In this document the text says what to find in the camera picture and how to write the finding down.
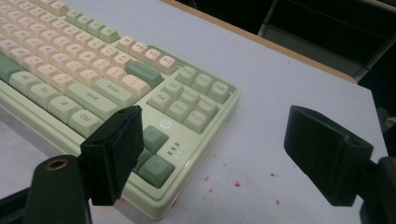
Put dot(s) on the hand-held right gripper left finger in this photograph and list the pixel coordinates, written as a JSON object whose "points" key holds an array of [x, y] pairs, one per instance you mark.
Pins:
{"points": [[109, 155]]}

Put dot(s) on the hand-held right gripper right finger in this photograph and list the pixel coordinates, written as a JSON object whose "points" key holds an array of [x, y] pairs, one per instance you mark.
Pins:
{"points": [[323, 155]]}

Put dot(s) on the green and cream keyboard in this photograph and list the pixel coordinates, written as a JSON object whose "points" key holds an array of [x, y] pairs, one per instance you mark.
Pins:
{"points": [[183, 146]]}

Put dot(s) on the white table mat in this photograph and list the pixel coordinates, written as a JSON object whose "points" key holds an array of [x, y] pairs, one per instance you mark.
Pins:
{"points": [[264, 93]]}

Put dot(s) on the white metal desk frame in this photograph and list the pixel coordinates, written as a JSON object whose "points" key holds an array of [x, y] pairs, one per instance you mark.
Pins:
{"points": [[295, 46]]}

